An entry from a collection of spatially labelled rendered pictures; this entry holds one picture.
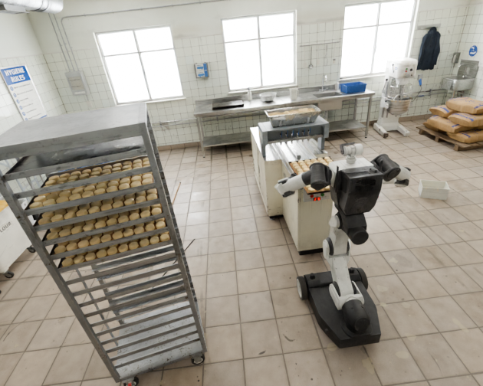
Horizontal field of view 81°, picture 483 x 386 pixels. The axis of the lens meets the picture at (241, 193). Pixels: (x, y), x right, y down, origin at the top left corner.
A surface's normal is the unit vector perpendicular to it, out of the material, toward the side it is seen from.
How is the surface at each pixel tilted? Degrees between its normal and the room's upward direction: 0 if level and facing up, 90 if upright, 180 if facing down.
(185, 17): 90
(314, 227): 90
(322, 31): 90
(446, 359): 0
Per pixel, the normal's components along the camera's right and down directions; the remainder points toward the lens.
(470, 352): -0.10, -0.86
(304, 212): 0.10, 0.49
